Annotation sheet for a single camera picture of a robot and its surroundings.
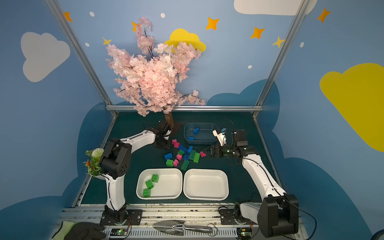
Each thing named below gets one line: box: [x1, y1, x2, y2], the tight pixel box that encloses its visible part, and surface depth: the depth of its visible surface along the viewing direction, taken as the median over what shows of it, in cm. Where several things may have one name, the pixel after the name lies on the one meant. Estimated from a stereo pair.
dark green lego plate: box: [189, 149, 196, 160], surface depth 98 cm
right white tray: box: [183, 168, 230, 202], surface depth 86 cm
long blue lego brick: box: [178, 144, 188, 153], surface depth 102 cm
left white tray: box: [136, 168, 183, 200], surface depth 86 cm
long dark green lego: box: [180, 160, 190, 171], surface depth 93 cm
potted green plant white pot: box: [82, 147, 106, 181], surface depth 79 cm
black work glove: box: [64, 222, 107, 240], surface depth 71 cm
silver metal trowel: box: [152, 220, 213, 236], surface depth 72 cm
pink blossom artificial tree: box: [106, 17, 206, 117], surface depth 73 cm
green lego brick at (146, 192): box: [143, 188, 151, 198], surface depth 80 cm
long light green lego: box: [193, 152, 201, 164], surface depth 97 cm
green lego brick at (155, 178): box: [151, 174, 160, 183], surface depth 86 cm
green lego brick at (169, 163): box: [165, 159, 174, 167], surface depth 94 cm
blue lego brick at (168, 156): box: [164, 152, 173, 160], surface depth 97 cm
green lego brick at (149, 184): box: [145, 179, 154, 189], surface depth 84 cm
